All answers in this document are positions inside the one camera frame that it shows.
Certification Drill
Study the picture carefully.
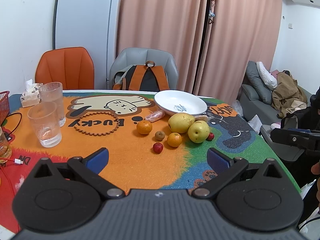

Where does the small red fruit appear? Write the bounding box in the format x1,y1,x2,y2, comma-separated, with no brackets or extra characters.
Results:
206,132,215,141
152,142,164,154

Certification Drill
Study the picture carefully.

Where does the orange mandarin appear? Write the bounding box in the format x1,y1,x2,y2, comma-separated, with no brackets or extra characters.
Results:
136,120,152,135
167,133,182,147

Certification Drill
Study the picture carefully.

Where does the large yellow pear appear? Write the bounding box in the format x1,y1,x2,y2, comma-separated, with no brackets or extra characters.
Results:
168,113,195,133

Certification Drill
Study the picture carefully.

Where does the brown kiwi fruit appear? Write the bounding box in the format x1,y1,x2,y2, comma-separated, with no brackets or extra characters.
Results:
155,131,165,141

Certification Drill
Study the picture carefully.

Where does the plastic pink food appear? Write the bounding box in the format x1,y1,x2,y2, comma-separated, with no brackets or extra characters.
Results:
144,110,165,123

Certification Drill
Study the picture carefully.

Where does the person's right hand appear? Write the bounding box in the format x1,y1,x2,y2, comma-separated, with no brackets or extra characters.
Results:
311,163,320,175

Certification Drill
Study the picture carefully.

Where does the brown jacket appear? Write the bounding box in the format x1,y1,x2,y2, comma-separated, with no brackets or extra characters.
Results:
272,72,308,119

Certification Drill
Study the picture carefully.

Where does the grey sofa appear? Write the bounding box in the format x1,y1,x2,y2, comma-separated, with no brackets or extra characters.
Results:
239,61,312,162

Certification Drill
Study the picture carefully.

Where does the white pillow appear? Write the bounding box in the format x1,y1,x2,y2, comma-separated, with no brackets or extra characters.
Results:
256,62,278,91

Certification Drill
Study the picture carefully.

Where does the glass jar with liquid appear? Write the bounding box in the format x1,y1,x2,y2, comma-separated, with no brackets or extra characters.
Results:
0,129,12,164

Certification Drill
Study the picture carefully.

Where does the white plastic bag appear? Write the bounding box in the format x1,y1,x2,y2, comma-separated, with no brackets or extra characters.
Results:
232,100,244,117

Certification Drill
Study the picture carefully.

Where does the front clear glass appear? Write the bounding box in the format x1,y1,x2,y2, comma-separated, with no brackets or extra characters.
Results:
28,102,62,148

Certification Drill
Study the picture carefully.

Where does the clear glass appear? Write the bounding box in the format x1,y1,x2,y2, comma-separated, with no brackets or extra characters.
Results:
28,102,62,148
39,82,66,127

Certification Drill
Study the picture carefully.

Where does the colourful cartoon table mat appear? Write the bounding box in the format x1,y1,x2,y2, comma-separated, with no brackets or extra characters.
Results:
0,91,302,234

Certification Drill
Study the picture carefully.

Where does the tissue pack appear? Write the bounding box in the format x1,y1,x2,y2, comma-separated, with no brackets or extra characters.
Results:
20,79,43,108

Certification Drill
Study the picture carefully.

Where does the rear clear glass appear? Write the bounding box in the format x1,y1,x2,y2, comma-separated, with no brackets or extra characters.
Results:
39,82,66,127

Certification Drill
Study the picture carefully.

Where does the red plastic basket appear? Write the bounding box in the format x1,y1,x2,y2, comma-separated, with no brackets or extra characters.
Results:
0,91,10,125

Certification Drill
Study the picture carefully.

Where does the orange chair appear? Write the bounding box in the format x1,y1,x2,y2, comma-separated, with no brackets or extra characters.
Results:
35,47,94,90

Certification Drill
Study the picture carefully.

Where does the white ceramic bowl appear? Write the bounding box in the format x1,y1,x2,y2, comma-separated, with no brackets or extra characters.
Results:
154,90,207,115

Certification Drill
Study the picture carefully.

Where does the pink curtain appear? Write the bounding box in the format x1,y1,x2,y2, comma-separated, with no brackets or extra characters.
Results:
117,0,282,103

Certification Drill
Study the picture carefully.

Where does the orange black backpack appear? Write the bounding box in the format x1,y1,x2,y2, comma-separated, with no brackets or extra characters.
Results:
112,61,170,92

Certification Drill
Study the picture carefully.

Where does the grey chair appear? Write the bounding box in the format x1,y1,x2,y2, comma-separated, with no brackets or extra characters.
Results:
109,48,179,89

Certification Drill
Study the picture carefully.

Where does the white refrigerator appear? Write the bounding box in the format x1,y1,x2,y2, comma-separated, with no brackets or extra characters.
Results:
55,0,120,89

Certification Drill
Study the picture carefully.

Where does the red usb cable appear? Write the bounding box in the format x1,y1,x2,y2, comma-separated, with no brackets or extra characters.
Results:
0,157,24,205

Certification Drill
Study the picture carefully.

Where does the black cable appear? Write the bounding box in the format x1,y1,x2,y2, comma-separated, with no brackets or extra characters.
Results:
1,112,23,142

